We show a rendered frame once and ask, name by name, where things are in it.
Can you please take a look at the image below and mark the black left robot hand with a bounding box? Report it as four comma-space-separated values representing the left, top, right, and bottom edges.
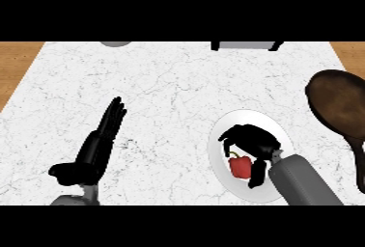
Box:
47, 96, 128, 187

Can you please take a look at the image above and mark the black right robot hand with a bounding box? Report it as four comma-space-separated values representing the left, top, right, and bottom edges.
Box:
217, 123, 284, 190

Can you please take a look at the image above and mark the red bell pepper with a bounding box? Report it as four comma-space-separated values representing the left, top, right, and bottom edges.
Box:
227, 151, 254, 179

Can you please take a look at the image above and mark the white oval plate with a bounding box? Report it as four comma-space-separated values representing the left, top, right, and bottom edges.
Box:
207, 109, 297, 204

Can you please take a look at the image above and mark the grey appliance with black legs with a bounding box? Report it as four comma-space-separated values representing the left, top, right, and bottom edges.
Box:
210, 41, 285, 52

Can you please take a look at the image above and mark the grey round object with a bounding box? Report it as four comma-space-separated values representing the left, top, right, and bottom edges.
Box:
99, 41, 134, 48

